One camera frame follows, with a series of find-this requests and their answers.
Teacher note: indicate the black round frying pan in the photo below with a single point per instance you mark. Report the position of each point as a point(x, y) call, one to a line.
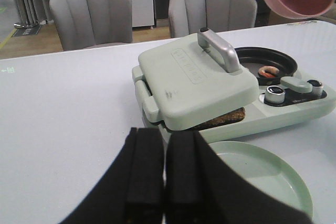
point(253, 58)

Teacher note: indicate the left silver control knob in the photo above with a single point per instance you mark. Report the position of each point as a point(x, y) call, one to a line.
point(274, 95)

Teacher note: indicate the grey chair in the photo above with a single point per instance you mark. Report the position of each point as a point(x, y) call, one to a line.
point(92, 23)
point(188, 16)

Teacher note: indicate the bread slice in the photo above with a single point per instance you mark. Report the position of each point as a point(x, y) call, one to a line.
point(228, 118)

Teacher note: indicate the right grey chair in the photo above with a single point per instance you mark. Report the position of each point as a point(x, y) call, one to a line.
point(188, 16)

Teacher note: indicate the stanchion base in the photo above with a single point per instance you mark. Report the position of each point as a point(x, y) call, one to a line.
point(24, 25)

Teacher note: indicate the silver control knob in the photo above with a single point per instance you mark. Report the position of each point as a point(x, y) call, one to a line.
point(274, 95)
point(317, 88)

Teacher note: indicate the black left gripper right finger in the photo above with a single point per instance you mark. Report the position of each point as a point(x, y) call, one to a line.
point(201, 188)

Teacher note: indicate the green breakfast maker base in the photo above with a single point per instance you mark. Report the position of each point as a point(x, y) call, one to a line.
point(261, 116)

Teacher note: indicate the light green plate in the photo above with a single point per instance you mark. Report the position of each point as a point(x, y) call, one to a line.
point(266, 171)

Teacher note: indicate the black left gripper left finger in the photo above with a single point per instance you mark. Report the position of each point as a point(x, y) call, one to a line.
point(132, 188)

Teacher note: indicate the left grey chair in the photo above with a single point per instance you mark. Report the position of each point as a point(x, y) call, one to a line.
point(92, 23)

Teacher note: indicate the orange shrimp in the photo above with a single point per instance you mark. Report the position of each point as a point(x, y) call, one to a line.
point(268, 71)

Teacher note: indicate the right silver control knob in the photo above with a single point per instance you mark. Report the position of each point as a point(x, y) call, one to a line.
point(317, 88)

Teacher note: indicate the green breakfast maker lid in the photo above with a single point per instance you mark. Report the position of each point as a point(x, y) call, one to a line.
point(192, 80)

